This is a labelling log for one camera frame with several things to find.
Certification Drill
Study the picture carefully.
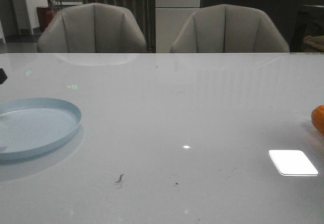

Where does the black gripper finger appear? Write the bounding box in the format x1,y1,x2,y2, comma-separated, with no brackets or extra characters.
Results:
0,68,8,84

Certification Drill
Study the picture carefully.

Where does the light blue round plate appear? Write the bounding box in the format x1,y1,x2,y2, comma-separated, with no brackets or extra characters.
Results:
1,98,82,161

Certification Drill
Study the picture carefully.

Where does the orange corn cob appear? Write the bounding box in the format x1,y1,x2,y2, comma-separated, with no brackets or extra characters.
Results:
311,105,324,135

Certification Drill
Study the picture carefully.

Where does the red bin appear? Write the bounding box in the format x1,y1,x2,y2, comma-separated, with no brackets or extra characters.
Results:
36,6,55,31

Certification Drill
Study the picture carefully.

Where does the left beige upholstered chair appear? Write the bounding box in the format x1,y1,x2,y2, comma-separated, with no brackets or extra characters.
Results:
37,3,147,53

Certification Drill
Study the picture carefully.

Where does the beige upholstered chair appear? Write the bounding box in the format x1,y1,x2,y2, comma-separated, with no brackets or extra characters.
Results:
170,4,290,53
37,3,147,53

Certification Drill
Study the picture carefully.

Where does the white cabinet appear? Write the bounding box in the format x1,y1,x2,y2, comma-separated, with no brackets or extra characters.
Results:
155,0,200,53

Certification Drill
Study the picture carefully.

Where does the right beige upholstered chair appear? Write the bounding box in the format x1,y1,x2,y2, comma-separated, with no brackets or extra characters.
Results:
170,4,290,53

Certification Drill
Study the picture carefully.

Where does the grey counter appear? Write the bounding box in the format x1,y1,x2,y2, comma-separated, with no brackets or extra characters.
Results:
200,0,323,45

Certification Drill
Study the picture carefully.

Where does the dark side table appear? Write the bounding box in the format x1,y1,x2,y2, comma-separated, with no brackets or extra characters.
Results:
290,5,323,52

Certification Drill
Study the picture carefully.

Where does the beige cushion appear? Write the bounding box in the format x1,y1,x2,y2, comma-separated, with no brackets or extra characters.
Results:
302,35,324,52

